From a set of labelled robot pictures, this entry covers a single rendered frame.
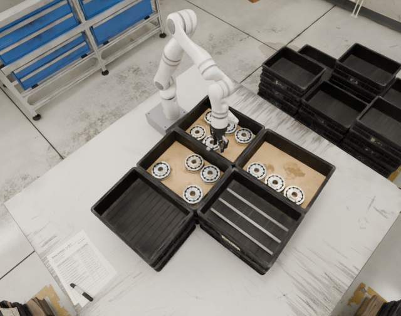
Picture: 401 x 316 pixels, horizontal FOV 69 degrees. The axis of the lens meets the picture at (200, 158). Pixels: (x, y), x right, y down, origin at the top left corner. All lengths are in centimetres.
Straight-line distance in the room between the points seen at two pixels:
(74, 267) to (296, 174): 122
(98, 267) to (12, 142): 194
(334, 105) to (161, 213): 166
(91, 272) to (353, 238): 131
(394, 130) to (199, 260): 162
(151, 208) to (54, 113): 201
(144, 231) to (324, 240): 90
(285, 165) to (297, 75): 111
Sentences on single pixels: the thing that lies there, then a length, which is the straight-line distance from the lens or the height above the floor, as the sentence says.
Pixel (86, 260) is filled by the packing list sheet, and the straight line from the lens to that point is 167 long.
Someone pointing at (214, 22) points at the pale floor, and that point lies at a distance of 389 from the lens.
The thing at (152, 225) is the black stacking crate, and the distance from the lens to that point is 148.
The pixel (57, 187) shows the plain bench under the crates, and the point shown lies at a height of 70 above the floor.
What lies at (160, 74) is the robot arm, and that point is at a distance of 153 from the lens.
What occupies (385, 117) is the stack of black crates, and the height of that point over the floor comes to 49.
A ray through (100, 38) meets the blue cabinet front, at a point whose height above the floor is 38.
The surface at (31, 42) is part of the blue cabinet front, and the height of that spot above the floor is 67.
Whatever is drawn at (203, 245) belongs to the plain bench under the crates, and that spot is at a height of 70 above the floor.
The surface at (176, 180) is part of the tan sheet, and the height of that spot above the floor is 83.
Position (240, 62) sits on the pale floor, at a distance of 335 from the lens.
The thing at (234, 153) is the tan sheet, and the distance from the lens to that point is 161.
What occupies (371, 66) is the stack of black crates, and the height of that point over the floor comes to 49.
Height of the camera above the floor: 220
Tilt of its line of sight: 59 degrees down
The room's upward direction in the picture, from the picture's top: 6 degrees counter-clockwise
